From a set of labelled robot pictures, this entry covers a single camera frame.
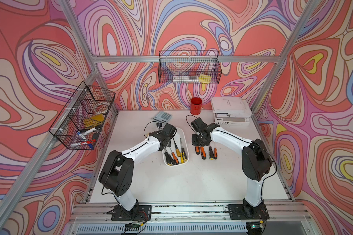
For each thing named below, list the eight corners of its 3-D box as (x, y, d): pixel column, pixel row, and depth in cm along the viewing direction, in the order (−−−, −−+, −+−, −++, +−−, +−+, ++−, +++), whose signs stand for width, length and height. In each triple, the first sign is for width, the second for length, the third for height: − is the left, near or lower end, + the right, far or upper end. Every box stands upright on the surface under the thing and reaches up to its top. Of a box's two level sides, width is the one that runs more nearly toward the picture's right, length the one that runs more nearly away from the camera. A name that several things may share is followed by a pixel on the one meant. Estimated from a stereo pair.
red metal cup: (190, 115, 120) (191, 105, 112) (189, 107, 127) (190, 97, 118) (201, 115, 120) (203, 105, 112) (200, 107, 127) (201, 97, 118)
